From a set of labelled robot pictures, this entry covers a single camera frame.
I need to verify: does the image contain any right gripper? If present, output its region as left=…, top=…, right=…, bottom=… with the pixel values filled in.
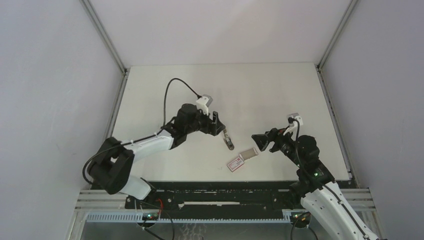
left=252, top=125, right=303, bottom=168

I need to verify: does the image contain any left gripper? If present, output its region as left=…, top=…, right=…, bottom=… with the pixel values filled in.
left=184, top=106, right=225, bottom=137

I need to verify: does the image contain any staple box tray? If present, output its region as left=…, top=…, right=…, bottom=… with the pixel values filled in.
left=239, top=147, right=259, bottom=161

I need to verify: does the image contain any red white staple box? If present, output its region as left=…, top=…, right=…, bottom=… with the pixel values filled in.
left=226, top=156, right=245, bottom=172

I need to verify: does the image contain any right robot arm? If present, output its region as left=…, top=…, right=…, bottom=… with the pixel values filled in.
left=251, top=128, right=379, bottom=240

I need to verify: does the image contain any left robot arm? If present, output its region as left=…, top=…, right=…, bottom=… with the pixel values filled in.
left=82, top=103, right=226, bottom=209

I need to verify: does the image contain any right circuit board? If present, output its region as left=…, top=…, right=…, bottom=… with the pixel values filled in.
left=290, top=212, right=311, bottom=224

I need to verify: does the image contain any circuit board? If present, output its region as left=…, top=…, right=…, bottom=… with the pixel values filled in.
left=290, top=212, right=311, bottom=224
left=141, top=213, right=160, bottom=222

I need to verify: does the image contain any left circuit board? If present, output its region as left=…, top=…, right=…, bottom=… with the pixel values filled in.
left=141, top=213, right=160, bottom=222

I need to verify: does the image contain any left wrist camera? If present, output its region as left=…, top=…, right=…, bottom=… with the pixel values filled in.
left=195, top=94, right=213, bottom=116

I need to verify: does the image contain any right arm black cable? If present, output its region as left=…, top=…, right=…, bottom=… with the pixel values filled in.
left=288, top=117, right=372, bottom=240

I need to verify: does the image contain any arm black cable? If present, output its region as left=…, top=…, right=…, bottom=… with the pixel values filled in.
left=82, top=78, right=203, bottom=186
left=288, top=117, right=372, bottom=240

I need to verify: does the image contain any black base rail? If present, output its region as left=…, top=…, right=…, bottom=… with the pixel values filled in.
left=124, top=181, right=304, bottom=220

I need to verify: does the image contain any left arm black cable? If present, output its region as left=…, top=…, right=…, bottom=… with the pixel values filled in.
left=82, top=78, right=203, bottom=186

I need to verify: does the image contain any white slotted cable duct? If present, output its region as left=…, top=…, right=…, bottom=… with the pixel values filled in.
left=86, top=211, right=294, bottom=224

